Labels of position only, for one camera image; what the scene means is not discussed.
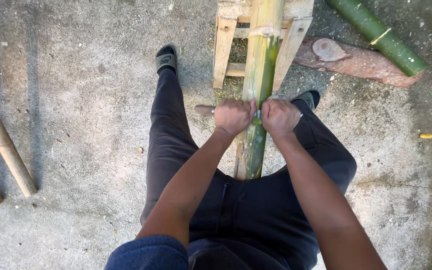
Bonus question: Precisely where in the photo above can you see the wooden-handled drawknife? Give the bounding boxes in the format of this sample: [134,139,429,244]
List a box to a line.
[194,104,304,121]

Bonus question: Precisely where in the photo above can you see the person's right hand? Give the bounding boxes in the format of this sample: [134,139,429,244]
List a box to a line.
[261,98,302,139]

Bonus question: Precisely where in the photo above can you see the long tan bamboo pole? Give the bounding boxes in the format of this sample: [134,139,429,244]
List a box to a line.
[0,73,39,198]

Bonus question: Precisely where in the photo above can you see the wooden sawhorse stand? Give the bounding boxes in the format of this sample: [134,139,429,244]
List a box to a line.
[212,0,315,92]

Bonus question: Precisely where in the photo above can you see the black trousers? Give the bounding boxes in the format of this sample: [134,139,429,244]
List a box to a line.
[140,67,358,270]

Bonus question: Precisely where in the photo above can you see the blue shirt sleeve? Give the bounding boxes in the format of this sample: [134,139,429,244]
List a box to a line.
[104,235,190,270]

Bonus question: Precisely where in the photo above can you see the partly peeled green bamboo pole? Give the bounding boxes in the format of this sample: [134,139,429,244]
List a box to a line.
[233,0,285,181]

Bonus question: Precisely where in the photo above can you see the black slide sandal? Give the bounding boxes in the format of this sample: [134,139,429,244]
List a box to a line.
[155,45,178,75]
[290,90,321,112]

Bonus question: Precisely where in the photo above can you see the person's left hand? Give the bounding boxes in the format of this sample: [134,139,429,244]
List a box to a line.
[214,98,257,138]

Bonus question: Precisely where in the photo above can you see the reddish brown log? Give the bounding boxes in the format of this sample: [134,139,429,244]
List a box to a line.
[293,36,424,89]

